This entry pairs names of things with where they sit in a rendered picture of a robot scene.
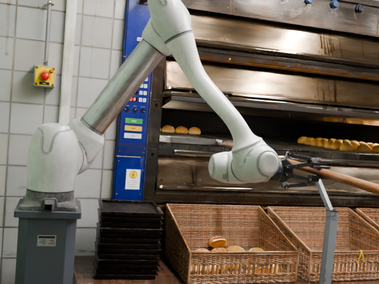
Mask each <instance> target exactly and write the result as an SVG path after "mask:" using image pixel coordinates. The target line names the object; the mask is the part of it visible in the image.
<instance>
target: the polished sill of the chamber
mask: <svg viewBox="0 0 379 284"><path fill-rule="evenodd" d="M159 149H170V150H174V149H183V150H203V151H213V152H230V151H231V150H232V149H231V148H228V147H222V146H219V145H210V144H192V143H174V142H169V141H159ZM272 149H273V150H274V151H275V152H276V154H277V155H282V156H285V152H291V153H293V154H296V155H300V156H306V157H321V158H340V159H359V160H370V161H379V154H365V153H347V152H329V151H319V150H301V149H283V148H272Z"/></svg>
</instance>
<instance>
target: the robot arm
mask: <svg viewBox="0 0 379 284"><path fill-rule="evenodd" d="M148 9H149V12H150V16H151V17H150V19H149V21H148V23H147V25H146V27H145V28H144V30H143V33H142V40H141V41H140V42H139V43H138V45H137V46H136V48H134V50H133V51H132V53H131V54H130V55H129V57H128V58H127V59H126V60H125V62H124V63H123V64H122V65H121V67H120V68H119V70H118V71H117V72H116V74H115V75H114V76H113V77H112V79H111V80H110V81H109V82H108V84H107V85H106V86H105V88H104V89H103V90H102V92H101V93H100V94H99V95H98V97H97V98H96V99H95V101H94V102H93V103H92V104H91V106H90V107H89V108H88V110H87V111H86V112H85V114H84V115H83V116H82V117H81V118H75V119H71V120H70V121H69V122H68V124H67V125H66V124H62V123H44V124H41V125H40V126H39V127H37V129H36V130H35V132H34V133H33V135H32V137H31V140H30V142H29V148H28V158H27V191H26V195H25V196H24V197H23V202H22V204H20V205H19V210H21V211H30V210H34V211H67V212H77V211H78V207H77V206H76V202H77V198H76V197H74V185H75V181H76V177H77V175H79V174H81V173H83V172H84V171H86V170H87V169H88V168H89V167H90V166H91V165H92V163H93V161H94V159H95V158H96V156H97V155H98V153H99V152H100V150H101V148H102V147H103V145H104V135H103V134H104V133H105V131H106V130H107V128H108V127H109V126H110V125H111V123H112V122H113V121H114V119H115V118H116V117H117V116H118V114H119V113H120V112H121V111H122V109H123V108H124V107H125V105H126V104H127V103H128V102H129V100H130V99H131V98H132V96H133V95H134V94H135V93H136V91H137V90H138V88H139V87H140V86H141V85H142V83H143V82H144V81H145V80H146V78H147V77H148V76H149V75H150V73H151V72H152V71H153V70H154V68H155V67H156V65H157V64H158V63H159V62H160V60H161V59H162V58H163V57H164V56H169V55H170V54H172V55H173V57H174V59H175V60H176V61H177V63H178V64H179V66H180V68H181V69H182V71H183V73H184V74H185V76H186V77H187V79H188V80H189V82H190V84H191V85H192V86H193V87H194V89H195V90H196V91H197V92H198V93H199V95H200V96H201V97H202V98H203V99H204V100H205V101H206V102H207V103H208V104H209V106H210V107H211V108H212V109H213V110H214V111H215V112H216V114H217V115H219V116H220V118H221V119H222V120H223V121H224V123H225V124H226V125H227V127H228V129H229V130H230V132H231V135H232V138H233V148H232V150H231V151H230V152H221V153H217V154H214V155H212V156H211V158H210V161H209V165H208V169H209V174H210V176H211V178H213V179H215V180H218V181H221V182H224V183H234V184H245V183H260V182H268V181H269V180H274V181H279V182H281V183H282V186H281V187H282V188H283V189H289V188H293V187H309V186H310V182H311V181H316V182H318V181H319V179H326V178H323V177H320V176H315V175H308V177H305V176H300V175H295V174H293V169H294V168H297V167H307V166H309V167H311V168H325V169H330V167H329V166H321V163H318V162H312V158H311V157H306V156H300V155H296V154H293V153H291V152H285V156H284V158H281V159H279V157H278V155H277V154H276V152H275V151H274V150H273V149H272V148H270V147H269V146H268V145H267V144H266V143H265V142H264V141H263V139H262V138H261V137H257V136H256V135H255V134H253V133H252V131H251V130H250V128H249V126H248V125H247V124H246V122H245V120H244V119H243V117H242V116H241V114H240V113H239V112H238V111H237V110H236V108H235V107H234V106H233V105H232V104H231V103H230V101H229V100H228V99H227V98H226V97H225V96H224V95H223V93H222V92H221V91H220V90H219V88H218V87H217V86H216V85H215V84H214V83H213V81H212V80H211V79H210V78H209V77H208V75H207V74H206V72H205V71H204V69H203V67H202V65H201V61H200V58H199V55H198V52H197V48H196V44H195V39H194V35H193V32H192V29H191V17H190V13H189V12H188V10H187V9H186V7H185V6H184V4H183V3H182V2H181V0H148ZM288 158H289V159H290V158H297V159H304V160H307V162H301V163H290V162H289V161H288V160H287V159H288ZM289 178H296V179H301V180H305V182H299V183H287V182H285V181H287V180H288V179H289Z"/></svg>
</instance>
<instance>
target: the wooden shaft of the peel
mask: <svg viewBox="0 0 379 284"><path fill-rule="evenodd" d="M222 145H223V146H224V147H228V148H231V149H232V148H233V143H230V142H227V141H223V142H222ZM287 160H288V161H289V162H290V163H301V162H298V161H294V160H291V159H287ZM295 169H298V170H301V171H304V172H308V173H310V174H313V175H317V176H320V177H323V178H326V179H329V180H333V181H336V182H339V183H342V184H346V185H349V186H351V187H355V188H358V189H361V190H365V191H368V192H371V193H374V194H378V195H379V184H375V183H371V182H369V181H365V180H362V179H358V178H355V177H351V176H347V175H344V174H340V173H337V172H333V171H329V170H326V169H323V168H311V167H309V166H307V167H297V168H295Z"/></svg>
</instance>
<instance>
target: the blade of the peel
mask: <svg viewBox="0 0 379 284"><path fill-rule="evenodd" d="M160 138H162V139H164V140H166V141H169V142H174V143H192V144H210V145H216V139H203V138H194V137H177V136H160ZM227 141H228V142H230V143H233V140H227Z"/></svg>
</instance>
